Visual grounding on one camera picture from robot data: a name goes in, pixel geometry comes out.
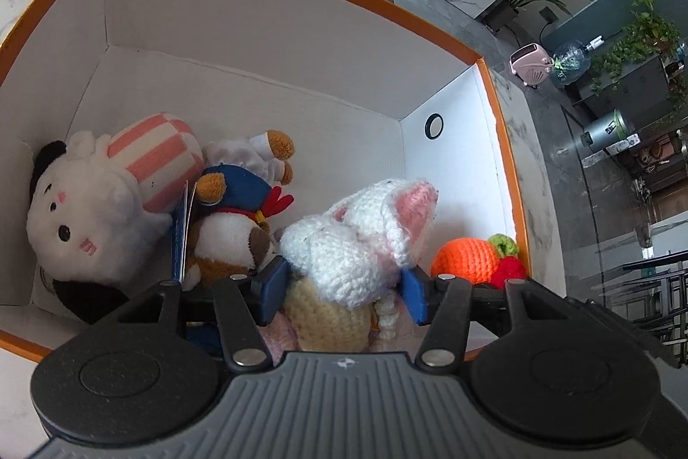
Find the blue paper tag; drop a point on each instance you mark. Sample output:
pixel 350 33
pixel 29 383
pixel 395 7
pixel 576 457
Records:
pixel 181 233

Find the wall socket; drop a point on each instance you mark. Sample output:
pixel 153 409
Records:
pixel 547 14

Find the dark grey cabinet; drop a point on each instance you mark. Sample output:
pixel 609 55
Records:
pixel 629 85

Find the white round plush toy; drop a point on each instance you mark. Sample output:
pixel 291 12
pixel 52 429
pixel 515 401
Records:
pixel 80 228

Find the dog plush with blue hat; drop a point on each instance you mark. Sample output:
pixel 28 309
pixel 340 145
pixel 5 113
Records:
pixel 231 233

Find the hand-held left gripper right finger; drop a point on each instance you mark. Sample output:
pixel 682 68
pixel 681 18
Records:
pixel 414 300

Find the clear blue water bottle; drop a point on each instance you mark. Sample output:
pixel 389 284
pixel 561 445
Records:
pixel 572 61

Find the orange crocheted fruit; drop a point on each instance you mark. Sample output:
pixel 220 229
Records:
pixel 465 260

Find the orange cardboard box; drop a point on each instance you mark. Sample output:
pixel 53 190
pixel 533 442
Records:
pixel 269 88

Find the pink fan heater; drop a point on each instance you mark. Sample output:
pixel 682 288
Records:
pixel 529 64

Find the red crocheted fruit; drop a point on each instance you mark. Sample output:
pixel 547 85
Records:
pixel 510 272

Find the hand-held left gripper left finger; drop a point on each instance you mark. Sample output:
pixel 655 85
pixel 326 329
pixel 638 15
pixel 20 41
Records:
pixel 271 295

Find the white crocheted doll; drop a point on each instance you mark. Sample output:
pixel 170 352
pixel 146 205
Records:
pixel 349 249

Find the black metal chairs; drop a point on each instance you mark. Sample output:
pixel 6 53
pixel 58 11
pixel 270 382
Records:
pixel 650 287

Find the hanging green vine plant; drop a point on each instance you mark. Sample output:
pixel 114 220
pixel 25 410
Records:
pixel 639 39

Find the grey metal bin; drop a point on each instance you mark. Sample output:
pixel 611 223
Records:
pixel 604 131

